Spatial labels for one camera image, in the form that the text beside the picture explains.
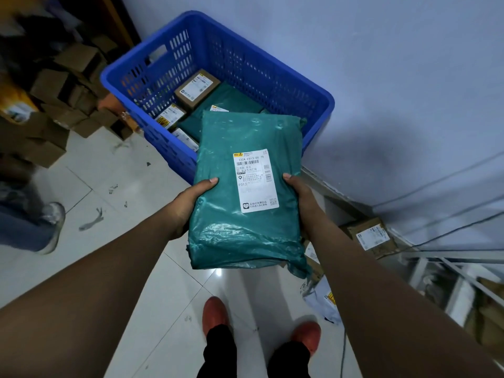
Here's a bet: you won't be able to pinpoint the person's left hand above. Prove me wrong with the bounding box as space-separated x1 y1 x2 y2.
169 177 219 241

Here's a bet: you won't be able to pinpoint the person's right hand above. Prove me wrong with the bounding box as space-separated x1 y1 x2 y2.
282 173 328 241

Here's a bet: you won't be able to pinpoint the green mailer parcel white label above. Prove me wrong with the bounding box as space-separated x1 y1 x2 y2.
187 110 312 280

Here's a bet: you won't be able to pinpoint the person's left forearm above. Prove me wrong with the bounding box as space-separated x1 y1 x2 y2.
0 197 186 378

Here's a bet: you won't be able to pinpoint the person's right forearm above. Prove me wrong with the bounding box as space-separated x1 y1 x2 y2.
310 213 504 378

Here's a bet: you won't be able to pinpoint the small labelled cardboard box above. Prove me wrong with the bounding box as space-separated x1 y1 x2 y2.
154 103 187 131
170 127 200 153

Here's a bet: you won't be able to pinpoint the dark green mailer parcel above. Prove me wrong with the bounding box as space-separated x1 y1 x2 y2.
196 82 265 115
178 112 205 143

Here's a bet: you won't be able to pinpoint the brown cardboard parcel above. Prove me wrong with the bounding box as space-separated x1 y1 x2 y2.
302 240 325 284

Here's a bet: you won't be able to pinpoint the large labelled cardboard box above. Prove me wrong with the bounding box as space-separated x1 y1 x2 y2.
174 69 221 111

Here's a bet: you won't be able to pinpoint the flat labelled cardboard box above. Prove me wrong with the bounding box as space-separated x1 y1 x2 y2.
346 217 401 260

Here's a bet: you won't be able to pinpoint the blue plastic crate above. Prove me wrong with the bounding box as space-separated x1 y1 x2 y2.
100 10 335 186

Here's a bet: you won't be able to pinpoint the grey mailer bag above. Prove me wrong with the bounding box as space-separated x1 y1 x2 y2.
302 275 344 326

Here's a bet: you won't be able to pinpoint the red shoe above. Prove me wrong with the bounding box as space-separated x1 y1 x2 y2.
289 321 322 358
202 297 230 338

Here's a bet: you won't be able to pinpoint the pile of brown cardboard boxes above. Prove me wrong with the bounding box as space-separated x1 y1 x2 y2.
0 33 136 170

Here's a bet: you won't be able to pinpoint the black trousers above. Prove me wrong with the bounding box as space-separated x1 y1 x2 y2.
196 324 312 378

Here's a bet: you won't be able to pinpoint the white metal rack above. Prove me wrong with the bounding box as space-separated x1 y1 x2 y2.
394 248 504 351

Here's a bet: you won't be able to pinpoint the yellow parcel bag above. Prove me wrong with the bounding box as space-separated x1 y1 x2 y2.
0 80 39 123

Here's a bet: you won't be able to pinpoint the thin wall cable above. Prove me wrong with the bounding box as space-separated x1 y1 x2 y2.
354 151 504 209
388 196 504 233
411 221 504 248

